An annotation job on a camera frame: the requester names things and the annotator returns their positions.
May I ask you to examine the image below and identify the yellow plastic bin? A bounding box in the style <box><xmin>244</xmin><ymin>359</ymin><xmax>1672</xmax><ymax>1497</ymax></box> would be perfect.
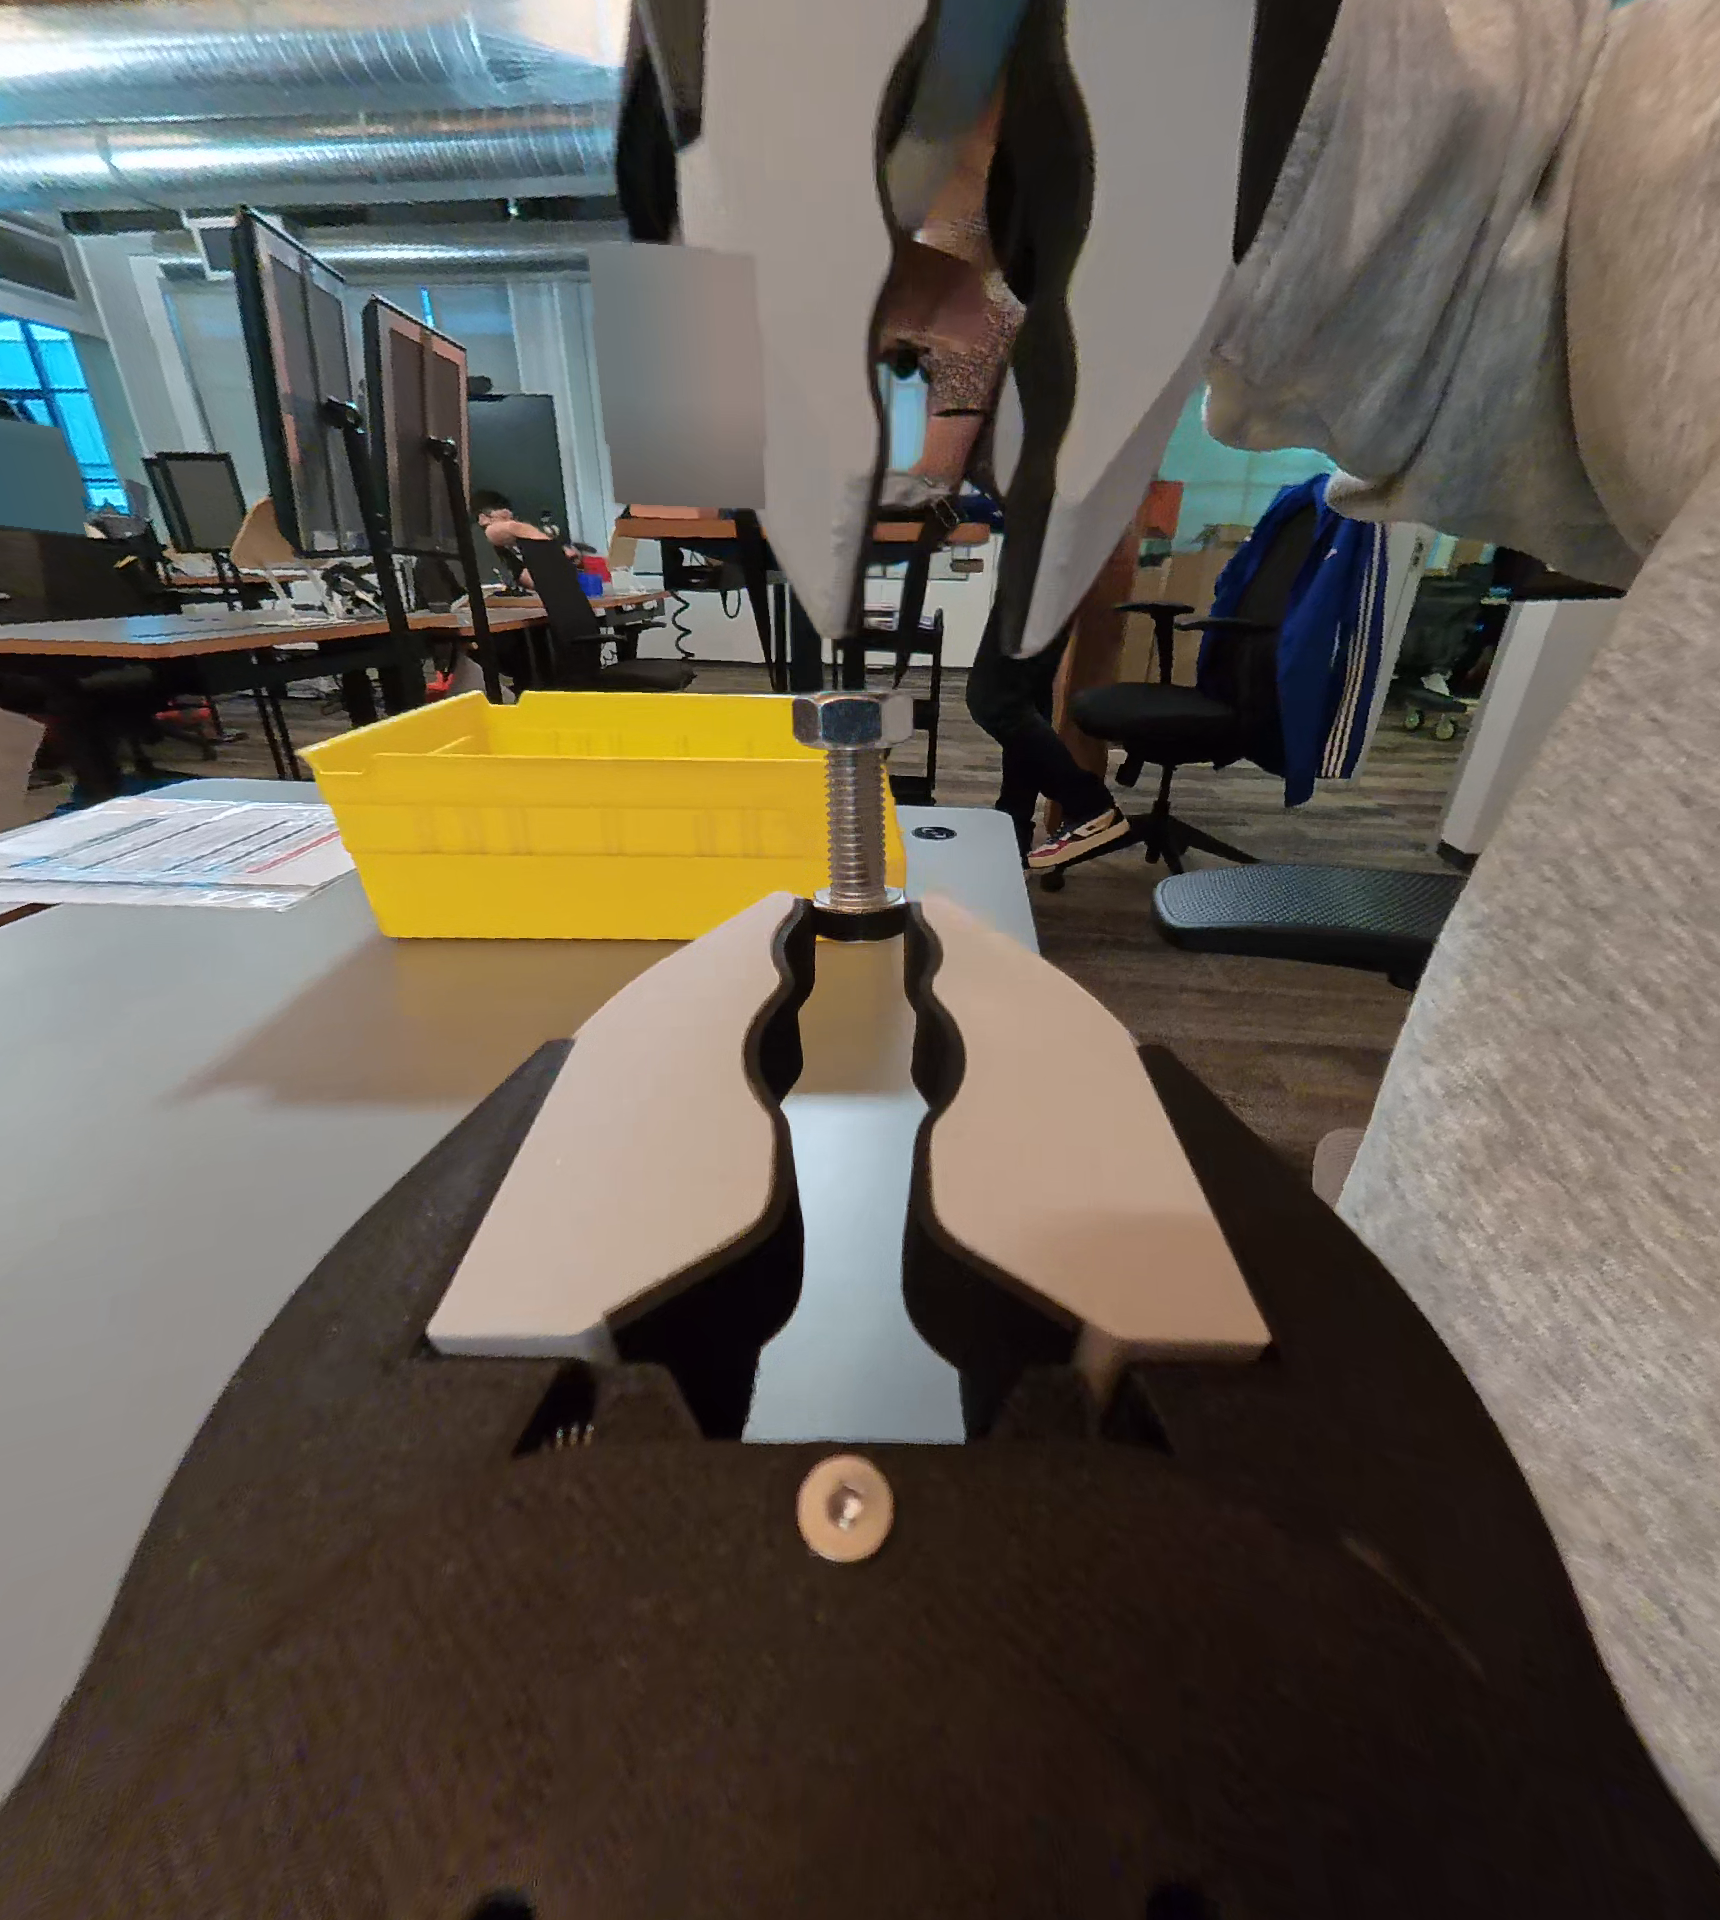
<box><xmin>302</xmin><ymin>690</ymin><xmax>906</xmax><ymax>944</ymax></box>

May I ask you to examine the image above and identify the orange-edged standing desk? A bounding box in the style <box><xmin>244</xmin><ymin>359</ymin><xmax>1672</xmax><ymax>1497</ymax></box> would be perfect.
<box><xmin>616</xmin><ymin>508</ymin><xmax>996</xmax><ymax>692</ymax></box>

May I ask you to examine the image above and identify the black office chair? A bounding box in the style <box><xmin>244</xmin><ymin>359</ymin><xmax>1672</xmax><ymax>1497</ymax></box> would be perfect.
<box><xmin>514</xmin><ymin>531</ymin><xmax>698</xmax><ymax>695</ymax></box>
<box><xmin>1070</xmin><ymin>495</ymin><xmax>1343</xmax><ymax>878</ymax></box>
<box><xmin>1400</xmin><ymin>577</ymin><xmax>1499</xmax><ymax>740</ymax></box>

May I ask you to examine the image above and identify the laminated paper sheet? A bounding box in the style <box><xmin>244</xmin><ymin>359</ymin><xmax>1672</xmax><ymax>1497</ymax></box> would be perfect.
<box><xmin>0</xmin><ymin>794</ymin><xmax>356</xmax><ymax>914</ymax></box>

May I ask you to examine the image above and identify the grey desk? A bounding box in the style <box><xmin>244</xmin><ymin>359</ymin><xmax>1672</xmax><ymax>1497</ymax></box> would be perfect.
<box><xmin>0</xmin><ymin>778</ymin><xmax>1042</xmax><ymax>1892</ymax></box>

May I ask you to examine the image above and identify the blue jacket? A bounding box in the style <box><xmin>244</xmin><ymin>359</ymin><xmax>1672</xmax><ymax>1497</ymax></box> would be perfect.
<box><xmin>1198</xmin><ymin>477</ymin><xmax>1392</xmax><ymax>808</ymax></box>

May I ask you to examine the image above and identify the small black monitor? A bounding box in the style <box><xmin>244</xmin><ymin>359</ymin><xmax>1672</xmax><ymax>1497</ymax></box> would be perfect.
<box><xmin>142</xmin><ymin>449</ymin><xmax>249</xmax><ymax>559</ymax></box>

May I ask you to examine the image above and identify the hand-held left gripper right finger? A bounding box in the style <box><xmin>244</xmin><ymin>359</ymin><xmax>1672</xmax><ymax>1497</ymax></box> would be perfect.
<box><xmin>902</xmin><ymin>892</ymin><xmax>1272</xmax><ymax>1388</ymax></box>

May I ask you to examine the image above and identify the steel hex bolt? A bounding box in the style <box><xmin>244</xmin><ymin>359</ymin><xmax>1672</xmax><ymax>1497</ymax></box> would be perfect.
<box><xmin>790</xmin><ymin>690</ymin><xmax>898</xmax><ymax>896</ymax></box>

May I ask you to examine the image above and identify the wooden-edged background desk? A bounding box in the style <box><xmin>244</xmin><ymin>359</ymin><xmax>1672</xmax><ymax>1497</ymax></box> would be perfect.
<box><xmin>0</xmin><ymin>606</ymin><xmax>545</xmax><ymax>796</ymax></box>

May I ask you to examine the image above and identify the large black monitor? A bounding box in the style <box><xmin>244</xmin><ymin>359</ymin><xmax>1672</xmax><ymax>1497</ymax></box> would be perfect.
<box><xmin>232</xmin><ymin>209</ymin><xmax>350</xmax><ymax>559</ymax></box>
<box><xmin>360</xmin><ymin>295</ymin><xmax>471</xmax><ymax>561</ymax></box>

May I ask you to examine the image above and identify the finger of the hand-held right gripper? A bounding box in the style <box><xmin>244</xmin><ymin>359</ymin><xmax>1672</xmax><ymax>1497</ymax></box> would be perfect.
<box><xmin>991</xmin><ymin>0</ymin><xmax>1262</xmax><ymax>662</ymax></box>
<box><xmin>676</xmin><ymin>0</ymin><xmax>941</xmax><ymax>643</ymax></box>

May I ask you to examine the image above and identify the black mesh chair armrest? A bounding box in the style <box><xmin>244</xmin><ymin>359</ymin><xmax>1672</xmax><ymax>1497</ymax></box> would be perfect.
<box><xmin>1151</xmin><ymin>862</ymin><xmax>1470</xmax><ymax>997</ymax></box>

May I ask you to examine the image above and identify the black monitor stand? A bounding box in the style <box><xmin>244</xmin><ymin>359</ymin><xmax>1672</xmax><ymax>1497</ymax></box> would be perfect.
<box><xmin>319</xmin><ymin>393</ymin><xmax>433</xmax><ymax>728</ymax></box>
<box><xmin>421</xmin><ymin>432</ymin><xmax>517</xmax><ymax>708</ymax></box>

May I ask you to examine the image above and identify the person's right forearm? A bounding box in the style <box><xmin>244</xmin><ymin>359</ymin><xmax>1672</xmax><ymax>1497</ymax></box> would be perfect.
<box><xmin>1202</xmin><ymin>0</ymin><xmax>1720</xmax><ymax>589</ymax></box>

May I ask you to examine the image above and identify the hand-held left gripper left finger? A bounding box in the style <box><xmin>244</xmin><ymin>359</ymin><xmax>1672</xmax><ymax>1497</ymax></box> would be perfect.
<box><xmin>422</xmin><ymin>888</ymin><xmax>813</xmax><ymax>1360</ymax></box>

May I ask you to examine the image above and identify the dark flat monitor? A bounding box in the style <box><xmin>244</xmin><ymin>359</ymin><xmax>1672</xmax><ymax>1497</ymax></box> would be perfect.
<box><xmin>467</xmin><ymin>393</ymin><xmax>570</xmax><ymax>542</ymax></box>

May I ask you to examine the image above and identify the silver ceiling duct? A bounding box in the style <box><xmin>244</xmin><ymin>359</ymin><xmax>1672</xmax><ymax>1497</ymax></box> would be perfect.
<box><xmin>0</xmin><ymin>0</ymin><xmax>638</xmax><ymax>129</ymax></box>
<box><xmin>0</xmin><ymin>127</ymin><xmax>626</xmax><ymax>213</ymax></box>

